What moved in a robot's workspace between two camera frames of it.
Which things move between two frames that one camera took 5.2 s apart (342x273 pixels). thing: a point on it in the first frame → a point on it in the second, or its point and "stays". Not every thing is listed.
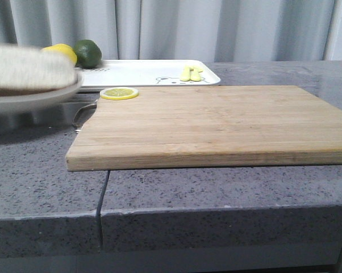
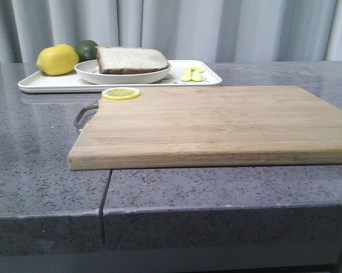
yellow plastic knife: (195, 74) stays
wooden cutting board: (205, 126) stays
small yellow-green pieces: (186, 74) stays
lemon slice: (119, 93) stays
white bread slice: (15, 71) → (124, 60)
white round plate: (33, 103) → (90, 71)
